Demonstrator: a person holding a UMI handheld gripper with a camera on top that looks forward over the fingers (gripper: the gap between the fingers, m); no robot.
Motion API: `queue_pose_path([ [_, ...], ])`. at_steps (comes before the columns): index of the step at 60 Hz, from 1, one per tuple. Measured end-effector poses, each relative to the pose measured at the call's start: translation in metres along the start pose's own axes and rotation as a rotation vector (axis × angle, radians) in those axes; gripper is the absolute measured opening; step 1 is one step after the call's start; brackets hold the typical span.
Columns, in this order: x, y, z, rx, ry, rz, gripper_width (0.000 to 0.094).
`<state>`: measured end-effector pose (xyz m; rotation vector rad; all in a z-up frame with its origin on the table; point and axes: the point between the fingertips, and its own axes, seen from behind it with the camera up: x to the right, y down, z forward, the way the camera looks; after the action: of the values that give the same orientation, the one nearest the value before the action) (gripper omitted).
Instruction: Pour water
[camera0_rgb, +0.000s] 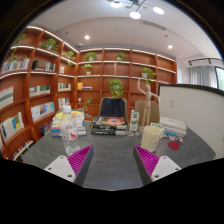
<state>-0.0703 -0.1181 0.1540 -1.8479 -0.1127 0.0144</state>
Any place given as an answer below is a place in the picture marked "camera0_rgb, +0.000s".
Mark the wooden artist mannequin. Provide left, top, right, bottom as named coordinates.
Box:
left=137, top=79, right=160, bottom=128

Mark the red round coaster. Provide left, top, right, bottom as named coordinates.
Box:
left=168, top=141, right=180, bottom=150

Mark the ceiling lamp cluster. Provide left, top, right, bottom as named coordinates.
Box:
left=107, top=0, right=164, bottom=20

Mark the stack of colourful books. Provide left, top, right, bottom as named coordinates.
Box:
left=50, top=109, right=88, bottom=138

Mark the dark blue chair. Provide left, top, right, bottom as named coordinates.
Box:
left=99, top=97, right=127, bottom=117

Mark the clear plastic water bottle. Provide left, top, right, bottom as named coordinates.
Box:
left=60, top=105, right=80, bottom=155

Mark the stack of white books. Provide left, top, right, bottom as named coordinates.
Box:
left=160, top=116, right=187, bottom=137

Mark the grey window curtain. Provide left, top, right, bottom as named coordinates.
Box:
left=189, top=65, right=217, bottom=88

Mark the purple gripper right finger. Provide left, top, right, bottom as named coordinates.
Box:
left=133, top=145, right=180, bottom=185

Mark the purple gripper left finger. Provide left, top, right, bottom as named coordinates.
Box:
left=45, top=145, right=94, bottom=186

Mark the white partition panel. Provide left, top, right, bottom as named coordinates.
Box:
left=158, top=84, right=224, bottom=159

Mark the tan chair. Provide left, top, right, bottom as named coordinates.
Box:
left=134, top=99, right=161, bottom=127

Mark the wooden wall bookshelf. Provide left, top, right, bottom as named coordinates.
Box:
left=0, top=26, right=177, bottom=160

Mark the cream ceramic mug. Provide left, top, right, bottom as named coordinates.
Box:
left=141, top=126, right=164, bottom=152

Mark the stack of dark books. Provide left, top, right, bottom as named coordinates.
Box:
left=90, top=116, right=127, bottom=136

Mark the green white small carton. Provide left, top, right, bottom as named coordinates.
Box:
left=129, top=112, right=139, bottom=131

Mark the hanging green potted plant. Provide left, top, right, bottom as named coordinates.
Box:
left=109, top=79, right=124, bottom=97

